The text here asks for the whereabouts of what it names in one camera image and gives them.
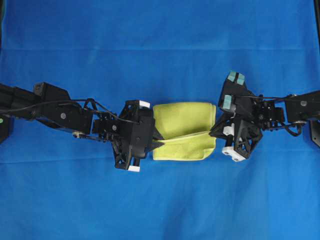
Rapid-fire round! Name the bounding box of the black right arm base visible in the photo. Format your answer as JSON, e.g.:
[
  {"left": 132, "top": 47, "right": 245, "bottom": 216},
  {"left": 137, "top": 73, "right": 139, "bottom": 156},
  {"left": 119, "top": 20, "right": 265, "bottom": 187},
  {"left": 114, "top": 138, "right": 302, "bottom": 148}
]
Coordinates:
[{"left": 309, "top": 120, "right": 320, "bottom": 147}]

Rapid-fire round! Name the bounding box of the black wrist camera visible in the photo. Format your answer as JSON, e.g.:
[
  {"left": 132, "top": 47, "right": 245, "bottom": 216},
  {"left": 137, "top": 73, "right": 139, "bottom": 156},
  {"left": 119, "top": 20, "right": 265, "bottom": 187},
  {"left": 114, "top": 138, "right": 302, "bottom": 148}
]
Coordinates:
[
  {"left": 218, "top": 71, "right": 255, "bottom": 115},
  {"left": 132, "top": 107, "right": 155, "bottom": 159}
]

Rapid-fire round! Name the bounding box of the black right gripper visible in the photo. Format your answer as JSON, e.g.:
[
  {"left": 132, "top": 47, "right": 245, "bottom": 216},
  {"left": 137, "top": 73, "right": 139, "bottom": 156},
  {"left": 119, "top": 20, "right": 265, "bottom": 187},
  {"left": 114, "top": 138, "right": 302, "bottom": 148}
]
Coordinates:
[{"left": 209, "top": 115, "right": 263, "bottom": 162}]

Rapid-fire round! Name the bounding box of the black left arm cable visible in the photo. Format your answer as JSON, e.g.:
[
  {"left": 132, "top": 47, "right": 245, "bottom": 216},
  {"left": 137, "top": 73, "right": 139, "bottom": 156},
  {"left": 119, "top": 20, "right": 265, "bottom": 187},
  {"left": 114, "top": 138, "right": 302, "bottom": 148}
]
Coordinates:
[{"left": 0, "top": 98, "right": 141, "bottom": 125}]

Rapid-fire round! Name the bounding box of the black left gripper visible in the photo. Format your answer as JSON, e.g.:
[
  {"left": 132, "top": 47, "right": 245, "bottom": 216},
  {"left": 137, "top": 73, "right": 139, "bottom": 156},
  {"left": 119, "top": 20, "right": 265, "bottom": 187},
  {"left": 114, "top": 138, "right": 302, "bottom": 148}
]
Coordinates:
[{"left": 111, "top": 100, "right": 165, "bottom": 173}]

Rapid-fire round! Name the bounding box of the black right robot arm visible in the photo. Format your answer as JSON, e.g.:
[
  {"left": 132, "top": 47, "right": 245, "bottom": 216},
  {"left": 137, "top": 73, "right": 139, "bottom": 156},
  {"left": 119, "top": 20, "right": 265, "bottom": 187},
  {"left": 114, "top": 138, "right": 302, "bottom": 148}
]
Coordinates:
[{"left": 209, "top": 90, "right": 320, "bottom": 162}]

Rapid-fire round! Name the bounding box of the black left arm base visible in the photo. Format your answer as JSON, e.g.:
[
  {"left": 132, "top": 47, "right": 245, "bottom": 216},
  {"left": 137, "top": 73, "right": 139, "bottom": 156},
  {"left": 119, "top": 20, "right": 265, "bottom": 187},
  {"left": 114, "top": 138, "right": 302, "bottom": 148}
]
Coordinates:
[{"left": 0, "top": 115, "right": 14, "bottom": 144}]

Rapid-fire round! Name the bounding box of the yellow-green towel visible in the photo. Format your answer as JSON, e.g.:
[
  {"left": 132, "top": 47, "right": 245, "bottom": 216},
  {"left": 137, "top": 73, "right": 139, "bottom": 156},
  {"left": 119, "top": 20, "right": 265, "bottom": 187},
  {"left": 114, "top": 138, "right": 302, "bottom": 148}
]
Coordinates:
[{"left": 152, "top": 102, "right": 217, "bottom": 162}]

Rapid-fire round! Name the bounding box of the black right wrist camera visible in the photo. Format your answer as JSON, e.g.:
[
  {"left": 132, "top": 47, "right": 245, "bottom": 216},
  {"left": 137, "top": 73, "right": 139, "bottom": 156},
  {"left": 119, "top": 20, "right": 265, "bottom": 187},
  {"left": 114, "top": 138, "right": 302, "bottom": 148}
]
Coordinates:
[{"left": 218, "top": 71, "right": 255, "bottom": 115}]

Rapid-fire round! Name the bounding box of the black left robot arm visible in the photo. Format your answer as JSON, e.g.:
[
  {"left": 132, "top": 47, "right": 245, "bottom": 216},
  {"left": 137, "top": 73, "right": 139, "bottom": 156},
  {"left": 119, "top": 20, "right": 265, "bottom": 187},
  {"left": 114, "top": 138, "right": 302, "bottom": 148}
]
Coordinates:
[{"left": 0, "top": 82, "right": 164, "bottom": 172}]

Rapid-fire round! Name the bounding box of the blue table cloth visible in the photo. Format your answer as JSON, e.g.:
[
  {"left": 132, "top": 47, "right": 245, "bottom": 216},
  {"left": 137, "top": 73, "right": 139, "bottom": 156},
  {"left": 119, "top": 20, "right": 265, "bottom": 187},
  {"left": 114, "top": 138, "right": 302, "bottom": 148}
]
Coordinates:
[{"left": 0, "top": 0, "right": 320, "bottom": 240}]

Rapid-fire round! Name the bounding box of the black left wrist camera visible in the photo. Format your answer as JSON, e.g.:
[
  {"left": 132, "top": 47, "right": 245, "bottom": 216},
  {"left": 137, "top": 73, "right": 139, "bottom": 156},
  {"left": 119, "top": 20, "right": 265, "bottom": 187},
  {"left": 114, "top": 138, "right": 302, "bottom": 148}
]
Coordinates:
[{"left": 132, "top": 107, "right": 155, "bottom": 159}]

